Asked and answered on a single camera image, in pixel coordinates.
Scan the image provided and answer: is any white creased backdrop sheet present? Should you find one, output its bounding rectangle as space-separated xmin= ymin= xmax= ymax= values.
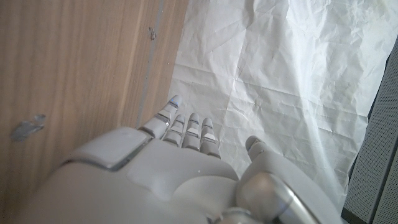
xmin=167 ymin=0 xmax=398 ymax=215

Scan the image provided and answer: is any grey perforated panel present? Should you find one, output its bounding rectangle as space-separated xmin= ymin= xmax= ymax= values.
xmin=341 ymin=37 xmax=398 ymax=224

